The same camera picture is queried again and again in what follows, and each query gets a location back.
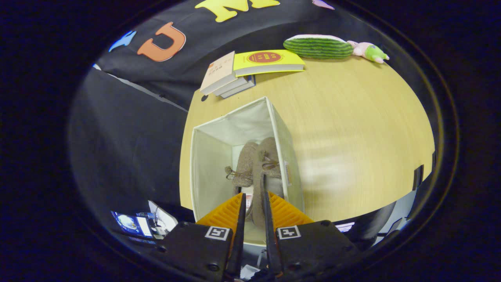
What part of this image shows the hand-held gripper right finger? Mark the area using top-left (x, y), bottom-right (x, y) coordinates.
top-left (261, 174), bottom-right (360, 278)

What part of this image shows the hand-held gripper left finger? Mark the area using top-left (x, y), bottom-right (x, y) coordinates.
top-left (156, 192), bottom-right (247, 280)

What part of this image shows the white fabric storage box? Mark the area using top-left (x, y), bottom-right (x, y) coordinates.
top-left (190, 96), bottom-right (306, 247)

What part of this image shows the brown shoe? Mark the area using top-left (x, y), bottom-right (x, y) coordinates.
top-left (250, 136), bottom-right (284, 231)
top-left (225, 141), bottom-right (259, 196)

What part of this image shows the white side table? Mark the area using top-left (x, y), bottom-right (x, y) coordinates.
top-left (148, 201), bottom-right (178, 235)

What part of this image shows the computer screen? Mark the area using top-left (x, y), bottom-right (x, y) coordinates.
top-left (111, 211), bottom-right (155, 239)

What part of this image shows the black backdrop cloth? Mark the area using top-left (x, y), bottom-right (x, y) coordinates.
top-left (67, 0), bottom-right (388, 220)

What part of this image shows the white book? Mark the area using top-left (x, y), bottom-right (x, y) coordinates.
top-left (213, 76), bottom-right (249, 97)

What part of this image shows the beige book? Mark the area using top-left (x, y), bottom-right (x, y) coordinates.
top-left (200, 51), bottom-right (236, 96)

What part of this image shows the yellow book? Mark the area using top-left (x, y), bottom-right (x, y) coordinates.
top-left (233, 49), bottom-right (306, 78)

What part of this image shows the watermelon slice plush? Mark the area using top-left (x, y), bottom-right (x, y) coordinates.
top-left (283, 34), bottom-right (355, 60)

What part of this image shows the pink and green plush toy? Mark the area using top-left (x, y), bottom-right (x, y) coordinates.
top-left (347, 40), bottom-right (390, 64)

